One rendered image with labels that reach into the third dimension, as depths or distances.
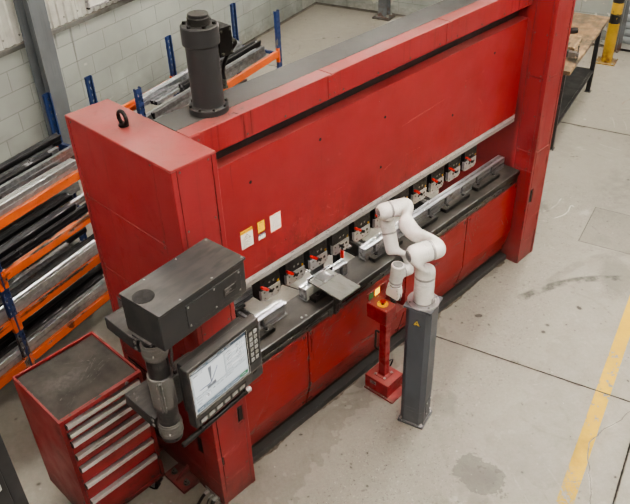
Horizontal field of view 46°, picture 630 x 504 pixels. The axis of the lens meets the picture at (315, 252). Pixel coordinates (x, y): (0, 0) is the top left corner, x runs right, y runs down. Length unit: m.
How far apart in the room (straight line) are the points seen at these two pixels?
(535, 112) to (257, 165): 2.67
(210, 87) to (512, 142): 3.09
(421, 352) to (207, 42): 2.26
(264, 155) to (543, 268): 3.34
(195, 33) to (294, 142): 0.86
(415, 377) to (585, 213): 3.15
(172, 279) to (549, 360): 3.30
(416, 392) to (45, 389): 2.23
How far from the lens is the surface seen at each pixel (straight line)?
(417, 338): 4.56
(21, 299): 5.28
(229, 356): 3.41
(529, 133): 5.97
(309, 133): 4.06
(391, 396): 5.26
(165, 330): 3.06
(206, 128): 3.53
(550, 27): 5.64
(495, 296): 6.18
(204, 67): 3.55
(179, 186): 3.27
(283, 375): 4.63
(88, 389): 4.18
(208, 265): 3.21
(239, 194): 3.83
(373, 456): 4.93
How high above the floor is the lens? 3.84
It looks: 36 degrees down
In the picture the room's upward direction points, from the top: 2 degrees counter-clockwise
